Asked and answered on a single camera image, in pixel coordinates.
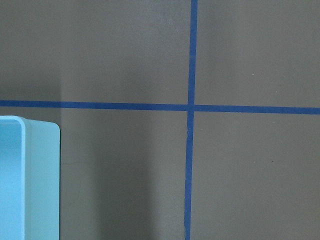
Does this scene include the light blue plastic bin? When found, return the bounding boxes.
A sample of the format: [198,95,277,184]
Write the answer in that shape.
[0,115,61,240]

